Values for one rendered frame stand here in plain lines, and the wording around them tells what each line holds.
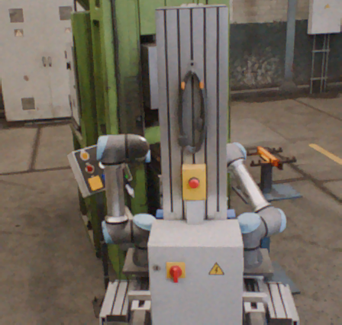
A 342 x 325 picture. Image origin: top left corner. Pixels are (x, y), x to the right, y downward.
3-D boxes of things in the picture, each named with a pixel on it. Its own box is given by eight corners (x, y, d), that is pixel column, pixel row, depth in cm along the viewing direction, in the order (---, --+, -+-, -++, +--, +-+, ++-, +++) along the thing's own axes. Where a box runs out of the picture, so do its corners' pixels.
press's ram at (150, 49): (204, 103, 320) (204, 42, 307) (150, 109, 310) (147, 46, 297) (182, 92, 358) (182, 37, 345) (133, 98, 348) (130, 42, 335)
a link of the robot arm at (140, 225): (159, 246, 229) (157, 221, 225) (131, 249, 229) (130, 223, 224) (157, 235, 241) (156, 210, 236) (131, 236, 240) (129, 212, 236)
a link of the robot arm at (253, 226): (230, 239, 233) (230, 215, 228) (251, 233, 238) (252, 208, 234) (245, 250, 222) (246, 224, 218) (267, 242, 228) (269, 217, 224)
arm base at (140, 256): (161, 267, 230) (160, 249, 227) (130, 267, 232) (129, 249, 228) (162, 251, 244) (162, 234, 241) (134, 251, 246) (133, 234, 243)
